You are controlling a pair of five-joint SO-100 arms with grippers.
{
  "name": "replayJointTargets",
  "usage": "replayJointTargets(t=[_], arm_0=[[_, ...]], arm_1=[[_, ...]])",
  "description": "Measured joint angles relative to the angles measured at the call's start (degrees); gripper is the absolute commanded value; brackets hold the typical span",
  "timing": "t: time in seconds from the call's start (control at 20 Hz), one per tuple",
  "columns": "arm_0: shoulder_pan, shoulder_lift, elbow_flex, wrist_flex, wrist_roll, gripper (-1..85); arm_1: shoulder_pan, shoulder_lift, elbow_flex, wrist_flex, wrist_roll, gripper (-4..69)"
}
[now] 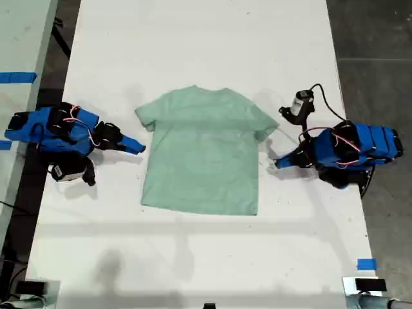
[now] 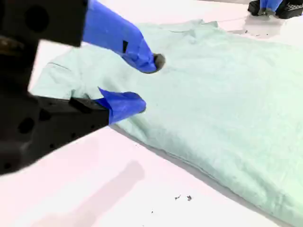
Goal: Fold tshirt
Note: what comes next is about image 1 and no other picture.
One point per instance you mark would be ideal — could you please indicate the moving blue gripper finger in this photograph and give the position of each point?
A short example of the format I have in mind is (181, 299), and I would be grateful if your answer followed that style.
(293, 164)
(130, 141)

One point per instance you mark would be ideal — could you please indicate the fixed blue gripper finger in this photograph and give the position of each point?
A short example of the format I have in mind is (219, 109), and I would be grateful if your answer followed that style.
(132, 149)
(291, 157)

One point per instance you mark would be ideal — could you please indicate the pale green T-shirt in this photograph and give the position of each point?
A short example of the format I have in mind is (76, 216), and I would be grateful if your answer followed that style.
(202, 154)

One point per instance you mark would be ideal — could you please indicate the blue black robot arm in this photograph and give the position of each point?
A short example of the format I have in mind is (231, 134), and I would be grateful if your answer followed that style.
(32, 128)
(370, 141)

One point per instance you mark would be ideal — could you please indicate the blue tape strip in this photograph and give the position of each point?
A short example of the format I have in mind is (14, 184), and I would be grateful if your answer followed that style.
(19, 78)
(5, 145)
(367, 264)

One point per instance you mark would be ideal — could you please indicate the pale side table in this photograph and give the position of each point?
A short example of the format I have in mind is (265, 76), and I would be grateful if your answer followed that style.
(19, 38)

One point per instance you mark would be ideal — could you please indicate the small black box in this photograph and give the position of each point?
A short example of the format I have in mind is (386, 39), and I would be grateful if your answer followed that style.
(30, 287)
(370, 284)

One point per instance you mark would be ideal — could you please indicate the grey table clamp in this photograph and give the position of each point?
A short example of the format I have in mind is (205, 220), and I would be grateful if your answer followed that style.
(29, 303)
(370, 303)

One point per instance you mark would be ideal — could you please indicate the small black object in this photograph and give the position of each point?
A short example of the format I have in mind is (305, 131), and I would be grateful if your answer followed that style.
(209, 306)

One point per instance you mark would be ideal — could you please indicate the black camera stalk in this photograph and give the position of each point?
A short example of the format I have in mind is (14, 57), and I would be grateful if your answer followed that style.
(89, 175)
(294, 118)

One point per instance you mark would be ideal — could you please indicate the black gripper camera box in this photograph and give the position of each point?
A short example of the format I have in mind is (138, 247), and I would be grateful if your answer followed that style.
(304, 98)
(66, 174)

